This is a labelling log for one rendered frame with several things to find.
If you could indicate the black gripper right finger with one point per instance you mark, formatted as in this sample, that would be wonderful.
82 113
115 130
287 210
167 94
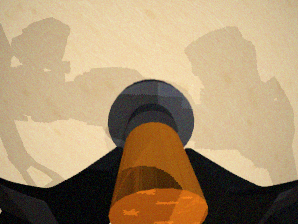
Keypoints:
233 200

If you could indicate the orange knob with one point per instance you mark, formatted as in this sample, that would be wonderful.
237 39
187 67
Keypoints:
156 183

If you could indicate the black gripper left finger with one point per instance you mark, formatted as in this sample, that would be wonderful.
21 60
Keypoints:
84 198

